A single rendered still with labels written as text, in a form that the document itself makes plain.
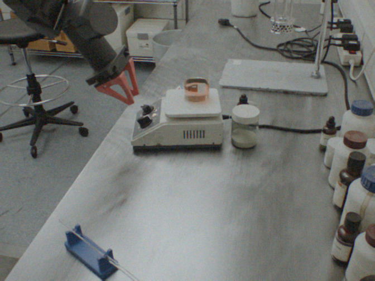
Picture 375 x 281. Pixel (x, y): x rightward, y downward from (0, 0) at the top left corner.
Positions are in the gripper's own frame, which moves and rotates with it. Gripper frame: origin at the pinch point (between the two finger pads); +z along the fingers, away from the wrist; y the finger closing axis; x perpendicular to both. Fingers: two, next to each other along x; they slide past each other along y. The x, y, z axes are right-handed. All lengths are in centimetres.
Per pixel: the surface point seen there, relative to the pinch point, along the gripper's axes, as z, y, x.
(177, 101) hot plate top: 7.3, 4.5, -5.8
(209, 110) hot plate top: 10.8, 1.7, -12.5
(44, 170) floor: 43, 62, 118
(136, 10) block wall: 30, 236, 112
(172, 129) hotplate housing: 9.6, -2.3, -4.7
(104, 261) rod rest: 7.2, -36.1, -3.2
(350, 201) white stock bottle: 21.3, -22.0, -36.0
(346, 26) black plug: 39, 73, -38
